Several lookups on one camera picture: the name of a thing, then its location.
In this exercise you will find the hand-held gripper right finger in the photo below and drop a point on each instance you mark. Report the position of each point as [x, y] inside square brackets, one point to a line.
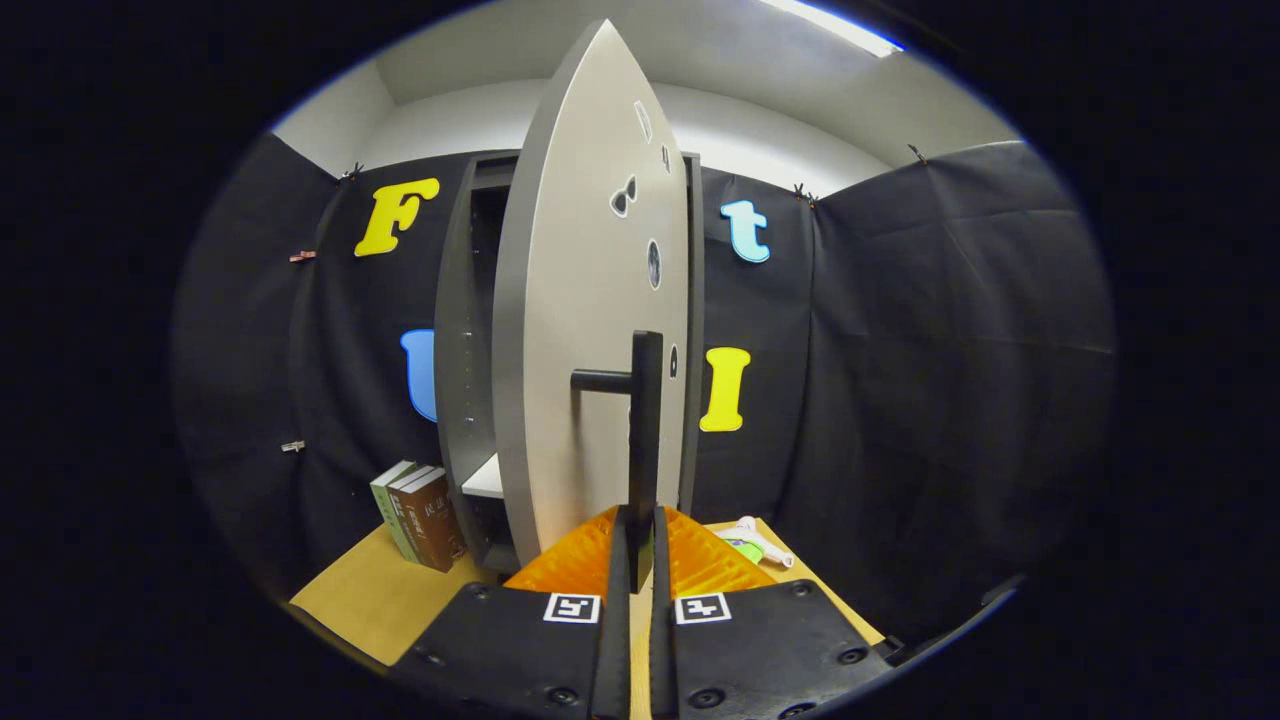
[660, 640]

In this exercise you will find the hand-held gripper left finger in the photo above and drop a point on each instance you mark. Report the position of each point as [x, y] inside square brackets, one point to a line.
[615, 640]

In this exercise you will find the white green toy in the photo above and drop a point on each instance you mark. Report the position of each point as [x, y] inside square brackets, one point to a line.
[750, 540]

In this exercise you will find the white cabinet shelf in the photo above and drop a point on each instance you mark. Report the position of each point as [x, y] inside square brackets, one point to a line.
[487, 480]

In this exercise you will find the thick brown book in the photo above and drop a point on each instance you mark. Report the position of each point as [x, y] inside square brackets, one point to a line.
[435, 525]

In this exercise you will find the thin brown book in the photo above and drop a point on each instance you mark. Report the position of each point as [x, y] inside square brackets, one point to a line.
[403, 500]

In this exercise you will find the green book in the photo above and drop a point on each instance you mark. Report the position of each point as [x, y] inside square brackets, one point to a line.
[388, 510]

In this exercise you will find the grey cabinet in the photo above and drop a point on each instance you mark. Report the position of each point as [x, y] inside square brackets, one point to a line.
[455, 350]

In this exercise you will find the black backdrop cloth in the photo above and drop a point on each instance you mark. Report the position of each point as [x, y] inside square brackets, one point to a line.
[900, 350]

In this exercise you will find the long ceiling light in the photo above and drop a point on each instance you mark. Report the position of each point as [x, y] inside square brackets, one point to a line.
[850, 30]

